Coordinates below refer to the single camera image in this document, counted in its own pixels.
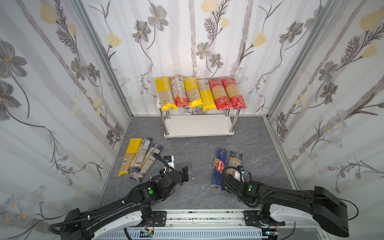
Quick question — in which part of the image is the long yellow Pastatime bag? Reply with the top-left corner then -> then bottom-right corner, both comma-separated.
155,77 -> 178,111

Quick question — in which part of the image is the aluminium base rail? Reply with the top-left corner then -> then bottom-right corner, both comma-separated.
80,208 -> 334,240

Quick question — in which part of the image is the blue Barilla spaghetti pack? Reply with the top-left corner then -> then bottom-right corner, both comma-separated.
211,148 -> 228,190

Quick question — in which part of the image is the short yellow Pastatime bag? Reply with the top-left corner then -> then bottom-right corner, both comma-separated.
184,77 -> 203,109

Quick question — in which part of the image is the white two-tier metal shelf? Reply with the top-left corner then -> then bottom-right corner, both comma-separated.
157,96 -> 240,139

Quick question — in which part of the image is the red spaghetti bag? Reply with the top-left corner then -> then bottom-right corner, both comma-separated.
221,78 -> 247,110
209,79 -> 232,110

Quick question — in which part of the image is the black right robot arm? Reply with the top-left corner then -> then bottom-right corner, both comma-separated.
222,166 -> 359,238

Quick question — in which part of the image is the yellow pasta bag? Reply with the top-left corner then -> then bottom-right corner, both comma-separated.
118,138 -> 143,177

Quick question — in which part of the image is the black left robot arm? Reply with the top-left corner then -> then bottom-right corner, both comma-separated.
48,154 -> 189,240

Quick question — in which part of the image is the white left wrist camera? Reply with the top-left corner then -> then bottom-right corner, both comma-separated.
164,155 -> 175,169

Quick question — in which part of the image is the red slim spaghetti pack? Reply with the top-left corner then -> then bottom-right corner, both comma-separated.
170,75 -> 190,108

